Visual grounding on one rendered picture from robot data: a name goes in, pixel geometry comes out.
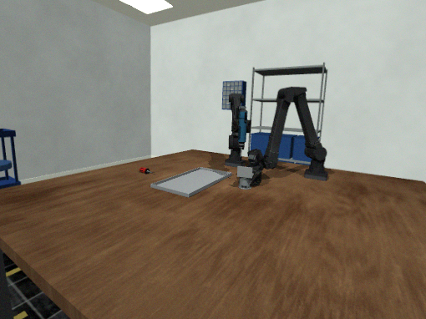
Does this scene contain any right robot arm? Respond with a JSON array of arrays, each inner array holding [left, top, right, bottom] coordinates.
[[226, 94, 246, 165]]

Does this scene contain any dark grey cylinder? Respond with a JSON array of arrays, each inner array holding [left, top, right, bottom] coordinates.
[[238, 177, 251, 190]]

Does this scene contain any grey l-shaped bracket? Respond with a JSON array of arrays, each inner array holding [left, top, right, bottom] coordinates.
[[237, 166, 254, 178]]

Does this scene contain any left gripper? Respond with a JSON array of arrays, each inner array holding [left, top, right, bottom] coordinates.
[[250, 169, 261, 186]]

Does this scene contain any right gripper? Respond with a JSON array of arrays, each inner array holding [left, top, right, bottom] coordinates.
[[231, 119, 251, 133]]

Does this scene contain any blue electric screwdriver barrel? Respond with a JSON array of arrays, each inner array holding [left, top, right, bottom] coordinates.
[[238, 109, 247, 154]]

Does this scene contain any white rimmed tray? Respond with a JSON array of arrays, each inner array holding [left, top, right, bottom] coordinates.
[[150, 167, 232, 197]]

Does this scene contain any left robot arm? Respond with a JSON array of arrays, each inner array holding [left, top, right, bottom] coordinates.
[[247, 87, 328, 177]]

